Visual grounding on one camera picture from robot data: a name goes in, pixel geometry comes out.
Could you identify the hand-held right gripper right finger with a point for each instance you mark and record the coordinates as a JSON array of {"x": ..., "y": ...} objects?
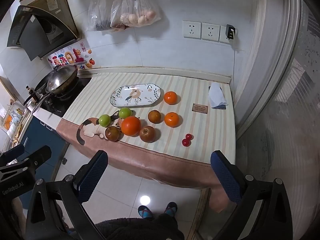
[{"x": 225, "y": 180}]

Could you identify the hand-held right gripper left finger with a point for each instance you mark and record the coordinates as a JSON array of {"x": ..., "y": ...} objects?
[{"x": 92, "y": 177}]

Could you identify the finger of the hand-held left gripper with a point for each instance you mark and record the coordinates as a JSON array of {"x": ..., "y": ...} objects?
[
  {"x": 37, "y": 155},
  {"x": 15, "y": 151}
]

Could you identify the brown round fruit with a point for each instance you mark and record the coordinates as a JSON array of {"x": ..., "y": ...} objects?
[
  {"x": 113, "y": 133},
  {"x": 154, "y": 116},
  {"x": 147, "y": 134}
]

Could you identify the green apple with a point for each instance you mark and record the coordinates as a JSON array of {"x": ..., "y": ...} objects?
[
  {"x": 104, "y": 120},
  {"x": 125, "y": 112}
]

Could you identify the large orange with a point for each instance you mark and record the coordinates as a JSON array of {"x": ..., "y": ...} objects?
[{"x": 130, "y": 125}]

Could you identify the small orange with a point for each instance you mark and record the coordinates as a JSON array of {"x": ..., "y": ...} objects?
[
  {"x": 172, "y": 119},
  {"x": 170, "y": 97}
]

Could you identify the floral oval plate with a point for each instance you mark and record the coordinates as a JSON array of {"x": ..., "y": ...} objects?
[{"x": 136, "y": 95}]

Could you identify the person's left forearm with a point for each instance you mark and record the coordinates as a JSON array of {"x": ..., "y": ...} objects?
[{"x": 18, "y": 212}]

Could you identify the blue base cabinet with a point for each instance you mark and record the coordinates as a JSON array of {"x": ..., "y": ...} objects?
[{"x": 40, "y": 135}]

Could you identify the cluttered storage rack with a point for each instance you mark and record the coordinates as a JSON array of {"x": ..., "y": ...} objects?
[{"x": 12, "y": 122}]

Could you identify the red cherry tomato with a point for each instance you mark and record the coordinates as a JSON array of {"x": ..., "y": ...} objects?
[
  {"x": 185, "y": 142},
  {"x": 188, "y": 136}
]

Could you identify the black gas stove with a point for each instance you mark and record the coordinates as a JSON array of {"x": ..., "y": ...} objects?
[{"x": 63, "y": 102}]

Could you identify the blue slipper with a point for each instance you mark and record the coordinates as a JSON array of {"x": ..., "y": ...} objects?
[
  {"x": 171, "y": 207},
  {"x": 145, "y": 211}
]

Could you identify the dark fleece garment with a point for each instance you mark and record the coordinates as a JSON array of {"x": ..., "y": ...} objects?
[{"x": 140, "y": 228}]

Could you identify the dark smartphone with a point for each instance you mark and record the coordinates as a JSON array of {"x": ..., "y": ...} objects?
[{"x": 220, "y": 107}]

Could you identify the brown cloth label patch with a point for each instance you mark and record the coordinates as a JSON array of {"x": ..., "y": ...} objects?
[{"x": 200, "y": 108}]

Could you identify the steel wok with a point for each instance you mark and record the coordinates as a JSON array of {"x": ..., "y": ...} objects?
[{"x": 58, "y": 78}]

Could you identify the white tissue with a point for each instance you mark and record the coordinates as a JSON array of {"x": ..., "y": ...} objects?
[{"x": 216, "y": 95}]

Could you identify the glass sliding door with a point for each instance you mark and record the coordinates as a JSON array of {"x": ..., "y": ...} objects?
[{"x": 280, "y": 92}]

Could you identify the black range hood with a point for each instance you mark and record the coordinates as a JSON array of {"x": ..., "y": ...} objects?
[{"x": 32, "y": 30}]

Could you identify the black plug charger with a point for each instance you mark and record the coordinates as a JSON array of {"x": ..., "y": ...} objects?
[{"x": 230, "y": 32}]

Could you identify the clear plastic bag dark contents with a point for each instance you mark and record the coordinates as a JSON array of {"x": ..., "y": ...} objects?
[{"x": 100, "y": 15}]

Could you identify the clear plastic bag pale contents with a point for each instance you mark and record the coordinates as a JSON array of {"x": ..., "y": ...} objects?
[{"x": 137, "y": 12}]

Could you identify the colourful wall sticker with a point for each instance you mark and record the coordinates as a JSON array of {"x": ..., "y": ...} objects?
[{"x": 70, "y": 56}]

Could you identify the white wall socket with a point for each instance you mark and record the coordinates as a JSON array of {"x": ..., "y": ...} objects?
[
  {"x": 222, "y": 36},
  {"x": 191, "y": 30},
  {"x": 210, "y": 31}
]

